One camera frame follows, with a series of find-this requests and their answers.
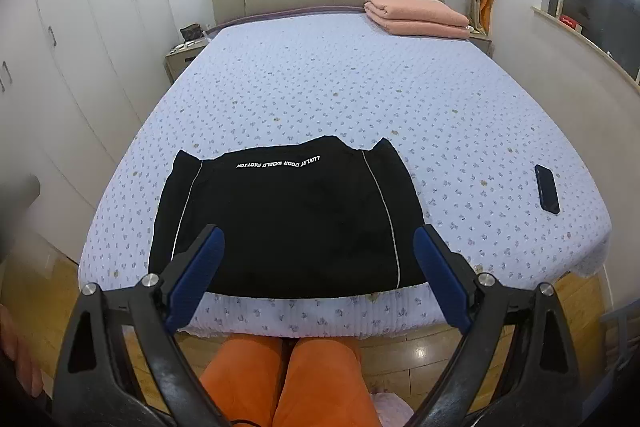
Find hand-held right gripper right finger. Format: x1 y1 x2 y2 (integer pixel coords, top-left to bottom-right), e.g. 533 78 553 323
412 223 583 427

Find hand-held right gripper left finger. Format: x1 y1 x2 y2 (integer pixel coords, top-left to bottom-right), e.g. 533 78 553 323
52 224 226 427

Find black jacket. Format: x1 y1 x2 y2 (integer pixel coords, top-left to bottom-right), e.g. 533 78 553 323
148 135 427 295

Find person's left hand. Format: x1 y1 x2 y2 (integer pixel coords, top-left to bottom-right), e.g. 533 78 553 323
0 304 45 397

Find person's left leg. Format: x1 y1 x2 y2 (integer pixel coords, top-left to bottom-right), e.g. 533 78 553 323
200 337 286 427

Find person's leg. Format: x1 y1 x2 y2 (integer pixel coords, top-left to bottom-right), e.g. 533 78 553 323
272 337 381 427
200 337 286 427

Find black smartphone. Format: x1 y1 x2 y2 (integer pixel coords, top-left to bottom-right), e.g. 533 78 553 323
534 164 561 215

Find pink slipper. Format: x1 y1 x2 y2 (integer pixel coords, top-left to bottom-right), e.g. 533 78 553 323
372 389 416 427

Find person's right leg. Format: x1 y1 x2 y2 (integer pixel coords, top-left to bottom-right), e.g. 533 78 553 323
272 337 381 427

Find grey metal rack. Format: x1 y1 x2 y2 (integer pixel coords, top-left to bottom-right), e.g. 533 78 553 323
600 299 640 373

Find bed with floral sheet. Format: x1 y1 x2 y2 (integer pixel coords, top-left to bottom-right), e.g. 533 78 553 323
77 9 613 340

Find wooden nightstand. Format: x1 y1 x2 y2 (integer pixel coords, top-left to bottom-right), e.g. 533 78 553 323
165 39 213 85

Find small wooden bedside cabinet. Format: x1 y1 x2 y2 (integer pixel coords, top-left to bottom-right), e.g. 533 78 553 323
467 29 496 60

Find folded pink blanket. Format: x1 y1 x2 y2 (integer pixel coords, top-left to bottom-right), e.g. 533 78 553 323
364 0 472 40

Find white wardrobe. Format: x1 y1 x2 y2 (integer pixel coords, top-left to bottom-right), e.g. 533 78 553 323
0 0 183 268

